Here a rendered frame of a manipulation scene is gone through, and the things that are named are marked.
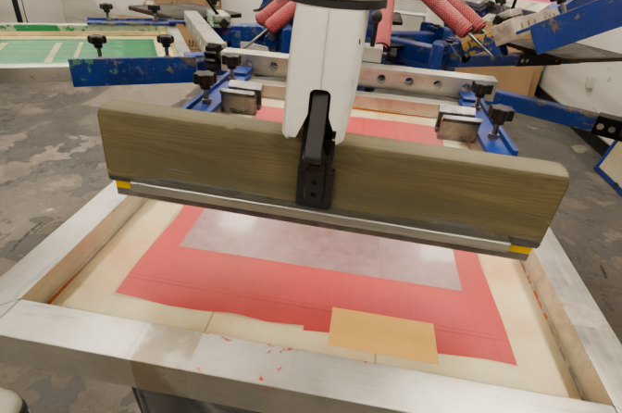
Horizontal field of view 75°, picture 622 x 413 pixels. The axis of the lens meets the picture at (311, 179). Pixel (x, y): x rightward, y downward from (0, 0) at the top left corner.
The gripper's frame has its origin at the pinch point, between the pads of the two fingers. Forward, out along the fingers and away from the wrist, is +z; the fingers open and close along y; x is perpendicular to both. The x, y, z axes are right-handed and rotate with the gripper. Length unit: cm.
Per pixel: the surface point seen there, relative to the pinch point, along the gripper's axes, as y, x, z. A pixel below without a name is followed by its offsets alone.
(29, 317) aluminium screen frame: 11.8, -22.6, 11.3
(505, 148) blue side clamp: -36.9, 29.5, 9.7
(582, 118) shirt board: -90, 68, 19
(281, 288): 0.3, -2.7, 14.6
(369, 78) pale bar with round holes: -68, 4, 9
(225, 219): -10.6, -12.9, 14.7
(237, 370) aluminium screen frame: 13.1, -3.6, 11.1
